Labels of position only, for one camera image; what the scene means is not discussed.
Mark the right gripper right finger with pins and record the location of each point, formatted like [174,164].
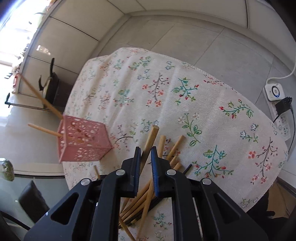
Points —
[201,210]

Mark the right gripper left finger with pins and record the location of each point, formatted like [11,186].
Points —
[90,210]

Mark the pink perforated utensil holder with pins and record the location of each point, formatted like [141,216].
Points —
[82,140]

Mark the bag of green vegetables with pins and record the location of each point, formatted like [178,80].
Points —
[6,170]

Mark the floral tablecloth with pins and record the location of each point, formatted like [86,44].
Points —
[223,135]

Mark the black wok with lid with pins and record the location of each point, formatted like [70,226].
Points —
[49,90]

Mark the black plug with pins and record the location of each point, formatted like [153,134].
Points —
[282,106]

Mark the white power strip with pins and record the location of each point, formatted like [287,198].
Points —
[273,93]

